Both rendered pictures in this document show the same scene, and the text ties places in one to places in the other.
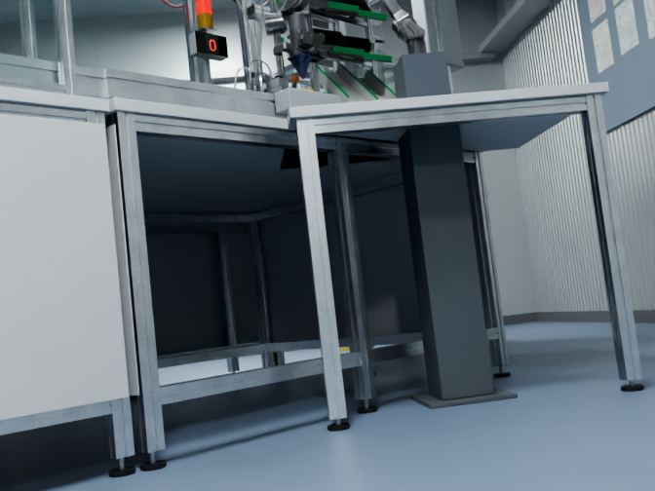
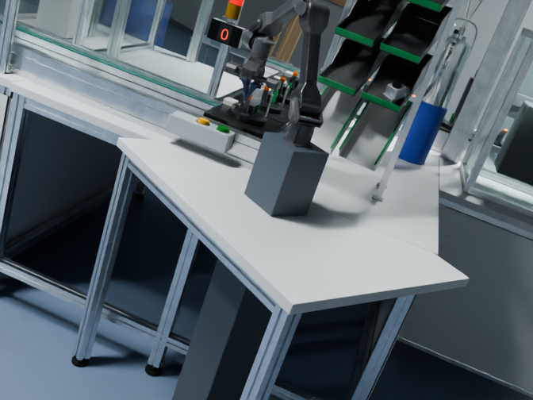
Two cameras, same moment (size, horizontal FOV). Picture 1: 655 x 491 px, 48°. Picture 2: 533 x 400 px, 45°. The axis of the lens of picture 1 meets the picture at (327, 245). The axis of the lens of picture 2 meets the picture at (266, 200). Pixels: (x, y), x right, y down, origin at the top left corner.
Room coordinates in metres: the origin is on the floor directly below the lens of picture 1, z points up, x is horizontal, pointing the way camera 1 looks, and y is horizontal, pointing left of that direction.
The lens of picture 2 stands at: (1.18, -1.72, 1.53)
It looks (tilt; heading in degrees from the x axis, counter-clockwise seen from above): 21 degrees down; 52
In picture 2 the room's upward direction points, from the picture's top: 19 degrees clockwise
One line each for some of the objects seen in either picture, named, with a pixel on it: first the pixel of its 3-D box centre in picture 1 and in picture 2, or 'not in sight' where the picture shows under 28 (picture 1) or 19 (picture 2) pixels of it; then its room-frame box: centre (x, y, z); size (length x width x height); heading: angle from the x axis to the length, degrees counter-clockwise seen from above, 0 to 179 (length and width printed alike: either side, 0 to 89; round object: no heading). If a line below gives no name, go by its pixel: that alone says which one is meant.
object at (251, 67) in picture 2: (312, 38); (254, 69); (2.27, -0.03, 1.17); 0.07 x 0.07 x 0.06; 42
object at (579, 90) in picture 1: (423, 131); (285, 209); (2.32, -0.35, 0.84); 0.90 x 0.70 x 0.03; 97
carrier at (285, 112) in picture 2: not in sight; (268, 97); (2.56, 0.27, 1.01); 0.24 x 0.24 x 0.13; 44
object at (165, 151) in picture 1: (210, 178); (267, 128); (2.70, 0.41, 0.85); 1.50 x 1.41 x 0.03; 134
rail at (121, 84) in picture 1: (246, 108); (155, 112); (2.08, 0.19, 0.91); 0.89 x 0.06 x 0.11; 134
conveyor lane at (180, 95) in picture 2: not in sight; (168, 103); (2.19, 0.33, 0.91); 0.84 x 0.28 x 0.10; 134
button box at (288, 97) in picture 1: (308, 103); (200, 131); (2.17, 0.01, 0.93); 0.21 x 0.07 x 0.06; 134
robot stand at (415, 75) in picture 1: (422, 91); (285, 174); (2.27, -0.35, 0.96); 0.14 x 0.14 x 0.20; 7
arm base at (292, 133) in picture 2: (417, 52); (301, 132); (2.27, -0.35, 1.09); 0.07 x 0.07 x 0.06; 7
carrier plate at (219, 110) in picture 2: not in sight; (246, 121); (2.38, 0.10, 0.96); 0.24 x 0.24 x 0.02; 44
